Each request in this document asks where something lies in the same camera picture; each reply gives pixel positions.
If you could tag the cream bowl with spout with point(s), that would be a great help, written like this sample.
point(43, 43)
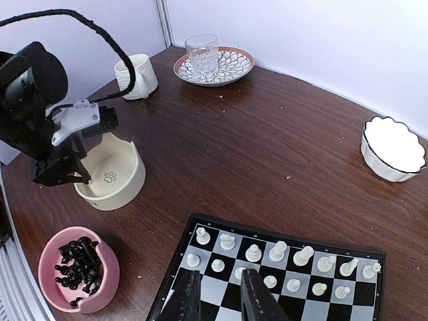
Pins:
point(117, 174)

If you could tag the black and white chessboard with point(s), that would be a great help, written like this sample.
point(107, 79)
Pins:
point(308, 279)

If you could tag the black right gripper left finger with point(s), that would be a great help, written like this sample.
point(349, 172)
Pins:
point(185, 302)

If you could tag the patterned saucer plate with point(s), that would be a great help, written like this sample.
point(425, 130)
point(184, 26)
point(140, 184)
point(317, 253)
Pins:
point(233, 64)

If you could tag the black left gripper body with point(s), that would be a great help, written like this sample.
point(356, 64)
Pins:
point(63, 164)

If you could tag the black chess pieces pile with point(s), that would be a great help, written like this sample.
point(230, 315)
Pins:
point(80, 265)

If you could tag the white textured ceramic mug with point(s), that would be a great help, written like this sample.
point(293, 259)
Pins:
point(146, 81)

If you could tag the aluminium frame post left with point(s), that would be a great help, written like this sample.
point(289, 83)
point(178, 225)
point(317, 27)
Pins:
point(165, 23)

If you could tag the white chess piece tall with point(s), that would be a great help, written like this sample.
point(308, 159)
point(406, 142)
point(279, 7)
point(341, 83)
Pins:
point(325, 263)
point(302, 257)

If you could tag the pink bowl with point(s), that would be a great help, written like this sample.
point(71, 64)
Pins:
point(77, 301)

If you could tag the aluminium front rail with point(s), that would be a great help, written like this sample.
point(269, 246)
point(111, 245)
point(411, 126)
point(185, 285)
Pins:
point(20, 292)

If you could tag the white scalloped bowl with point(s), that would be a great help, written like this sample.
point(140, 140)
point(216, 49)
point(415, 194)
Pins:
point(391, 150)

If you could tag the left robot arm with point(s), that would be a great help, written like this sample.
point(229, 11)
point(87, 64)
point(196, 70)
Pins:
point(33, 81)

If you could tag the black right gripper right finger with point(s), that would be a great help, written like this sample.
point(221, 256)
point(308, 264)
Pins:
point(257, 302)

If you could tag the white rook corner piece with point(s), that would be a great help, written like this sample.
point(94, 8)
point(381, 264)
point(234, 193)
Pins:
point(203, 237)

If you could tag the white knight piece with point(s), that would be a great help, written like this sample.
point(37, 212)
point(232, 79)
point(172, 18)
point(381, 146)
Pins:
point(227, 241)

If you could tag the clear glass tumbler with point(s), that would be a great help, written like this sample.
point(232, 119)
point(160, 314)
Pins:
point(203, 52)

